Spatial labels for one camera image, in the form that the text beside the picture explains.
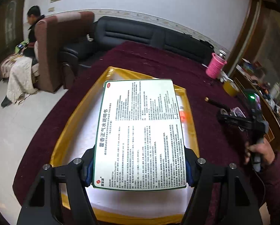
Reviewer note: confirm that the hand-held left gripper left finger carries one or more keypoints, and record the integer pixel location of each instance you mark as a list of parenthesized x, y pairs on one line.
[(90, 168)]

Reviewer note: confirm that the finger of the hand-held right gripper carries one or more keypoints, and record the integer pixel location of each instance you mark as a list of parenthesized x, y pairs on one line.
[(233, 121)]

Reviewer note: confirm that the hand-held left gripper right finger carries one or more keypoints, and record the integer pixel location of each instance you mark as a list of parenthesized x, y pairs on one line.
[(189, 172)]

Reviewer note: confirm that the yellow box with white lining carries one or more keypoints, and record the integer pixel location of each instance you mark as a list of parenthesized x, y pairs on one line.
[(76, 126)]

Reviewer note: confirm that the white bottle with orange cap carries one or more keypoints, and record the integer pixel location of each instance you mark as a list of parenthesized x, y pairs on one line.
[(184, 117)]

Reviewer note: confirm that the white printed medicine box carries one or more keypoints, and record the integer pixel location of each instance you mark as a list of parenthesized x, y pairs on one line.
[(140, 133)]

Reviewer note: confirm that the white item on sofa arm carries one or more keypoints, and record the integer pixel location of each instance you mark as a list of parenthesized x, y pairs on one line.
[(90, 38)]

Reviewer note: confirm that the person's right forearm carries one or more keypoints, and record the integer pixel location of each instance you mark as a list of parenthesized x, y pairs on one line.
[(278, 187)]

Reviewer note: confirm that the person's right hand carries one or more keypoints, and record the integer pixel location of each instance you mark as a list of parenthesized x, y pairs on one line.
[(267, 152)]

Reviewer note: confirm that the clear plastic packet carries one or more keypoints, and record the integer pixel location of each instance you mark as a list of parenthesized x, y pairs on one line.
[(238, 111)]

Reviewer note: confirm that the black stick with gold tip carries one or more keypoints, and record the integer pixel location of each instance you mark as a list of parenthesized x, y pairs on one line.
[(217, 103)]

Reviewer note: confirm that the yellow tape roll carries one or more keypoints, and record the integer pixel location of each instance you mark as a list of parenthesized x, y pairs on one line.
[(231, 88)]

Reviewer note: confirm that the clutter on cabinet shelf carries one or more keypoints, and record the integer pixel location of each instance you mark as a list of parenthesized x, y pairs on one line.
[(266, 89)]

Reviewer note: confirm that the bottle with pink sleeve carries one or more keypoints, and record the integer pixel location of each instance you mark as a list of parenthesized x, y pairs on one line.
[(214, 66)]

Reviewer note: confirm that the wooden cabinet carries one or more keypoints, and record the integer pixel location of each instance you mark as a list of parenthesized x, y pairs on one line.
[(254, 28)]

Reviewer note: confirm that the beige blanket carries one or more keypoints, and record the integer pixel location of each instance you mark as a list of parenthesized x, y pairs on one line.
[(18, 77)]

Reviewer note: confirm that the brown armchair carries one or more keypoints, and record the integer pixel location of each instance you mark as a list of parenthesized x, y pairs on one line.
[(57, 51)]

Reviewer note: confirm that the black leather sofa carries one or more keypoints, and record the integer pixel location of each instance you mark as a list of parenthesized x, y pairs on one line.
[(135, 35)]

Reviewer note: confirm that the wall socket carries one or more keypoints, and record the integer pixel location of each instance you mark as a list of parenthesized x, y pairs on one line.
[(51, 9)]

